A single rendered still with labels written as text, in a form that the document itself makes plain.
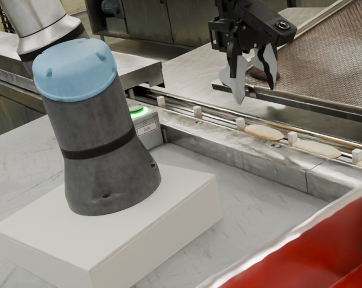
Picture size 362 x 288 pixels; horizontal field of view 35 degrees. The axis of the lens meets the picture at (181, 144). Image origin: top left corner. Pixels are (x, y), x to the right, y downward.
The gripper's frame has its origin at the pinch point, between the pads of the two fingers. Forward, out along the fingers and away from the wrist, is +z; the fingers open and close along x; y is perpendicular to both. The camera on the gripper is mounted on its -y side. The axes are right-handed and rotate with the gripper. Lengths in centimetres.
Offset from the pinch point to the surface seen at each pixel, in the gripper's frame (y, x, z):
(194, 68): 60, -29, 11
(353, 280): -37.7, 22.3, 11.1
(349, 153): -18.7, -1.5, 8.5
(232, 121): 10.6, -1.3, 8.4
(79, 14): 699, -300, 88
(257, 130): 0.7, 0.8, 7.4
